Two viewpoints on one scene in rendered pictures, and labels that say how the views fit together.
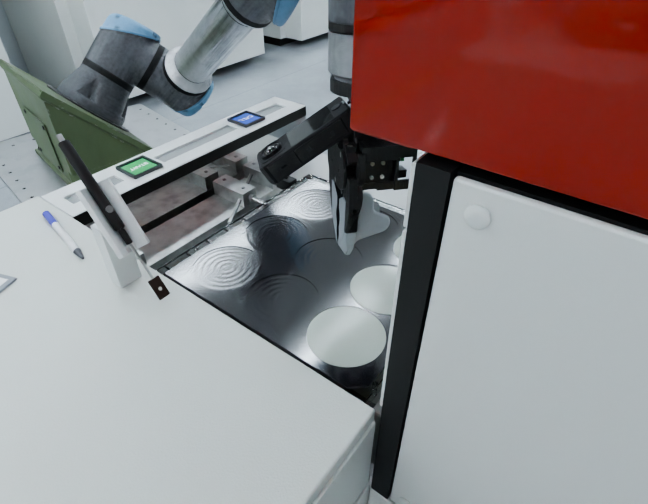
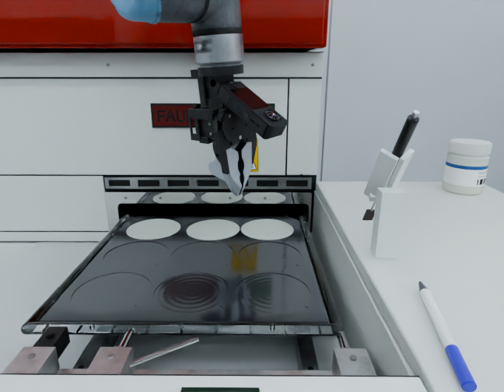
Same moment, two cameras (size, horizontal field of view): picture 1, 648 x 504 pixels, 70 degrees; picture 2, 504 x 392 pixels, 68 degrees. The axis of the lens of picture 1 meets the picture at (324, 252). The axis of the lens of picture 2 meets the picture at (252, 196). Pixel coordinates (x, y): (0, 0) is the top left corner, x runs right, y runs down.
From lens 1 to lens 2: 0.94 m
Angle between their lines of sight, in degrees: 104
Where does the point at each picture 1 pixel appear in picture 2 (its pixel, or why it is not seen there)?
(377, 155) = not seen: hidden behind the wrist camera
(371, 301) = (231, 229)
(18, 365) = (487, 246)
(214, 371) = (365, 204)
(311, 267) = (222, 257)
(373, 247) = (169, 243)
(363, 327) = (254, 226)
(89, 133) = not seen: outside the picture
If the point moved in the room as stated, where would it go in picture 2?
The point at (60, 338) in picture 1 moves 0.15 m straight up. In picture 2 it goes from (453, 246) to (474, 131)
